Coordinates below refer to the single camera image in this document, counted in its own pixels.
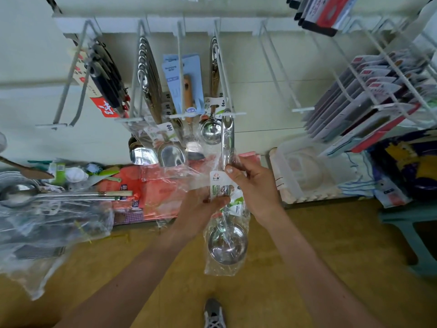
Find person's left hand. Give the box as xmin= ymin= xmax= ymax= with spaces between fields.
xmin=167 ymin=185 xmax=232 ymax=247

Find person's right hand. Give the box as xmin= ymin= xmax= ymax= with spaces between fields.
xmin=224 ymin=154 xmax=288 ymax=230

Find blue card utensil packet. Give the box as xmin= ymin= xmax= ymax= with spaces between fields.
xmin=162 ymin=54 xmax=206 ymax=118

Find person's right forearm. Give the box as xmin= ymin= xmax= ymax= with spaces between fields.
xmin=263 ymin=210 xmax=405 ymax=328

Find person's left forearm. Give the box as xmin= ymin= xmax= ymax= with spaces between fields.
xmin=56 ymin=232 xmax=200 ymax=328

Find red plastic wrapped packets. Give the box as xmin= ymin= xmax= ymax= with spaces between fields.
xmin=94 ymin=152 xmax=262 ymax=227

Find grey white sneaker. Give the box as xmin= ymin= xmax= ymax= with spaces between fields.
xmin=203 ymin=297 xmax=228 ymax=328

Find blue white cloth packet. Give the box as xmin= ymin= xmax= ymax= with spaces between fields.
xmin=340 ymin=152 xmax=412 ymax=210

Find row of scissors packets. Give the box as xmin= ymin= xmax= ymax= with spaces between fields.
xmin=302 ymin=53 xmax=426 ymax=159

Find pile of plastic wrapped utensils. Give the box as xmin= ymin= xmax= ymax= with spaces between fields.
xmin=0 ymin=159 xmax=118 ymax=302

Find yellow purple packet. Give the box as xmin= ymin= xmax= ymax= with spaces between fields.
xmin=371 ymin=128 xmax=437 ymax=200

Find teal plastic stool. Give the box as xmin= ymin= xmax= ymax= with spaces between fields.
xmin=377 ymin=200 xmax=437 ymax=279

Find hanging black tool packets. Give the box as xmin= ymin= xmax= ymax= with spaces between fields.
xmin=67 ymin=39 xmax=132 ymax=120

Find dark wooden spatula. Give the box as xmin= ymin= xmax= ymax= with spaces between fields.
xmin=0 ymin=155 xmax=56 ymax=181

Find large steel strainer ladle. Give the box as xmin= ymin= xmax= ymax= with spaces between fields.
xmin=0 ymin=179 xmax=135 ymax=209

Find row of hanging flat packets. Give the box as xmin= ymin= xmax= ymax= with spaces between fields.
xmin=287 ymin=0 xmax=361 ymax=38

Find white bag red label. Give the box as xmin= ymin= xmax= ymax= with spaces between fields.
xmin=395 ymin=0 xmax=437 ymax=56

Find black wall divider strip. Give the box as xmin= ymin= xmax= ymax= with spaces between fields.
xmin=43 ymin=0 xmax=64 ymax=15

